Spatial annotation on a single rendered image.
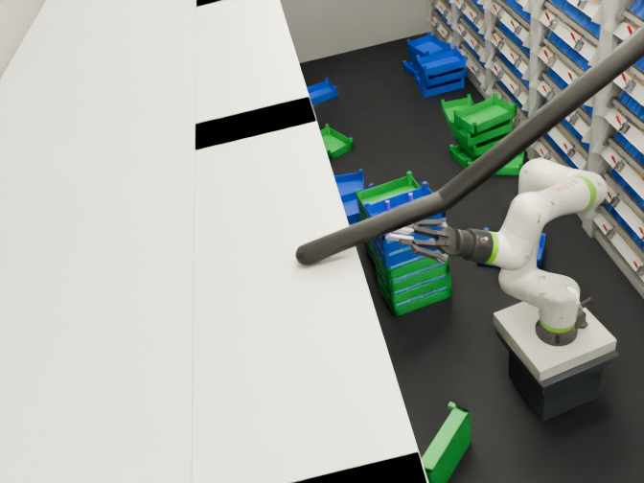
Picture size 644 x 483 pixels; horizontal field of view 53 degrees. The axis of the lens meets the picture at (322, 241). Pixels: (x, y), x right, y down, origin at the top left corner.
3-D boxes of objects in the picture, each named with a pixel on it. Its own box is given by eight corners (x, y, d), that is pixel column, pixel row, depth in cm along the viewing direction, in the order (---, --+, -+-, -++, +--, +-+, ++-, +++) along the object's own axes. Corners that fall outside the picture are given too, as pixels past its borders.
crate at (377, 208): (426, 195, 294) (425, 180, 289) (446, 218, 278) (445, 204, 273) (366, 215, 291) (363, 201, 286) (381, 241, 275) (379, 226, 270)
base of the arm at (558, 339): (577, 296, 250) (579, 285, 246) (609, 318, 239) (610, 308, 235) (526, 328, 242) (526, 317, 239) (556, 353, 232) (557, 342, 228)
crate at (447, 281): (433, 259, 319) (432, 247, 314) (451, 284, 304) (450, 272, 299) (377, 279, 316) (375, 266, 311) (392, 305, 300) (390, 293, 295)
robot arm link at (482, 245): (474, 267, 184) (473, 238, 187) (497, 256, 173) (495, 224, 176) (456, 264, 182) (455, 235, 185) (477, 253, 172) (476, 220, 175)
